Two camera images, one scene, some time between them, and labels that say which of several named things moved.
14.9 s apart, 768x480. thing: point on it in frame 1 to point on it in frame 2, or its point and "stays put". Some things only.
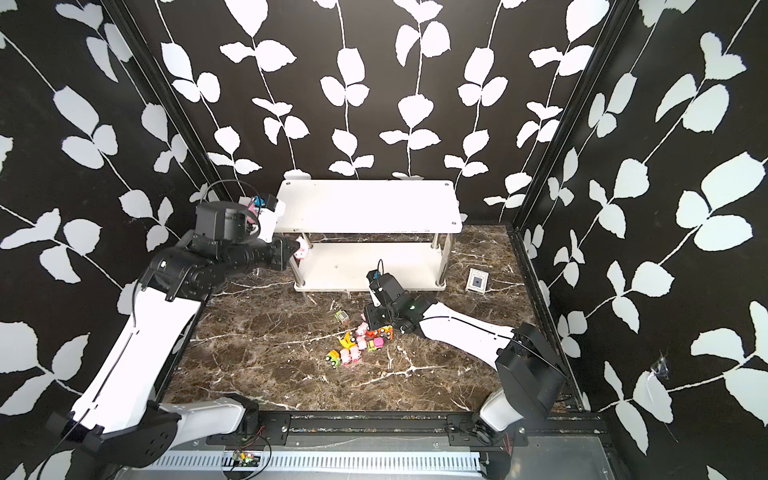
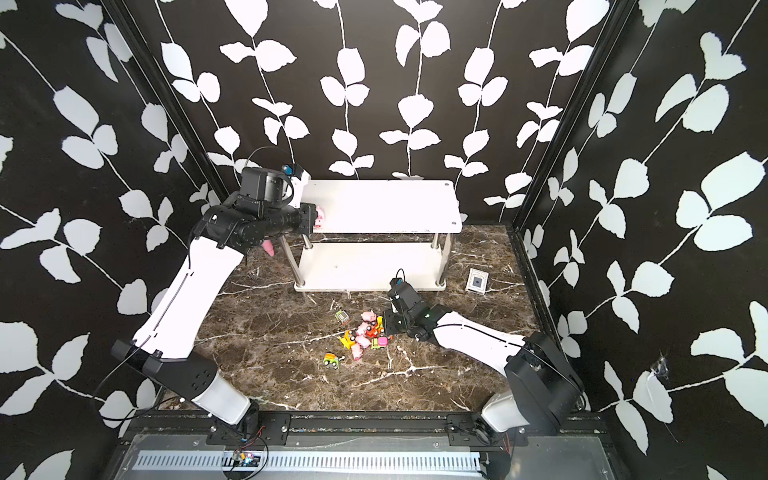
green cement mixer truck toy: x=333 y=357 stays put
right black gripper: x=371 y=318 to x=388 y=323
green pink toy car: x=376 y=343 stays put
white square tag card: x=477 y=281 stays put
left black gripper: x=284 y=250 to x=309 y=214
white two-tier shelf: x=356 y=229 stays put
